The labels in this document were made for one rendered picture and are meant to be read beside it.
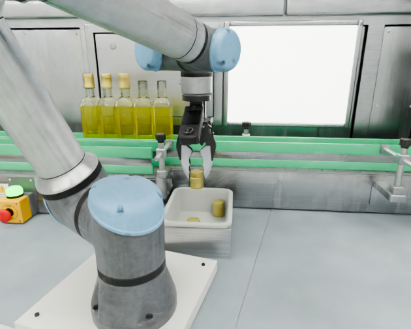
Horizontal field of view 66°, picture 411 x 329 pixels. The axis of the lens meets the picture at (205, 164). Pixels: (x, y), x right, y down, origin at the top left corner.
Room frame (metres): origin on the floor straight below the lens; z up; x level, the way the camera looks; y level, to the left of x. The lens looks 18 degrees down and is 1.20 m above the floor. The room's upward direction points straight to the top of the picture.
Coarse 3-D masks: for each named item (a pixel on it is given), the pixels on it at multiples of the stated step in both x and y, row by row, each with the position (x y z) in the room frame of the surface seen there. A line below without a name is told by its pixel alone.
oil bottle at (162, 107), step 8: (152, 104) 0.99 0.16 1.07; (160, 104) 0.98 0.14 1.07; (168, 104) 0.98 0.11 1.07; (152, 112) 0.99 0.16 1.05; (160, 112) 0.98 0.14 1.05; (168, 112) 0.98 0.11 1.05; (160, 120) 0.98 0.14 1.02; (168, 120) 0.98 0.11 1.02; (160, 128) 0.98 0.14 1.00; (168, 128) 0.98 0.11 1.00; (168, 136) 0.98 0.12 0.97
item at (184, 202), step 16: (176, 192) 0.85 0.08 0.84; (192, 192) 0.87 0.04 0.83; (208, 192) 0.87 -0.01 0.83; (224, 192) 0.86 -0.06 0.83; (176, 208) 0.82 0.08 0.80; (192, 208) 0.87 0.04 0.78; (208, 208) 0.86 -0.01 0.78; (224, 208) 0.85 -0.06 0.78; (176, 224) 0.66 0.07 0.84; (192, 224) 0.66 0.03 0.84; (208, 224) 0.66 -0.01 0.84; (224, 224) 0.66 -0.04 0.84
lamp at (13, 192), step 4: (8, 188) 0.84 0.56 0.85; (12, 188) 0.84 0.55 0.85; (16, 188) 0.85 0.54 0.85; (20, 188) 0.85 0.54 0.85; (8, 192) 0.83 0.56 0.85; (12, 192) 0.83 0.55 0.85; (16, 192) 0.84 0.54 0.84; (20, 192) 0.85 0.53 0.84; (8, 196) 0.83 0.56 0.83; (12, 196) 0.83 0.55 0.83; (16, 196) 0.84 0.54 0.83; (20, 196) 0.84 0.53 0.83
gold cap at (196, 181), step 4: (192, 172) 0.76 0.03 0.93; (196, 172) 0.76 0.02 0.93; (200, 172) 0.76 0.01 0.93; (192, 176) 0.76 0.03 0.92; (196, 176) 0.75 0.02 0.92; (200, 176) 0.76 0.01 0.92; (192, 180) 0.76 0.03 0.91; (196, 180) 0.75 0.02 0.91; (200, 180) 0.76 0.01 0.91; (192, 184) 0.76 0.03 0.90; (196, 184) 0.75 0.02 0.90; (200, 184) 0.76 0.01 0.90; (192, 188) 0.76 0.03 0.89; (196, 188) 0.75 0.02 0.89; (200, 188) 0.76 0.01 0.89
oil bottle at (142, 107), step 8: (136, 104) 0.98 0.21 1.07; (144, 104) 0.98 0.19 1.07; (136, 112) 0.98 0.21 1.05; (144, 112) 0.98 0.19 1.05; (136, 120) 0.98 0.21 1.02; (144, 120) 0.98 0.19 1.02; (152, 120) 0.99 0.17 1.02; (136, 128) 0.98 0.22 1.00; (144, 128) 0.98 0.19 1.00; (152, 128) 0.99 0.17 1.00; (136, 136) 0.98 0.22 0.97; (144, 136) 0.98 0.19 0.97; (152, 136) 0.98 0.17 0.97
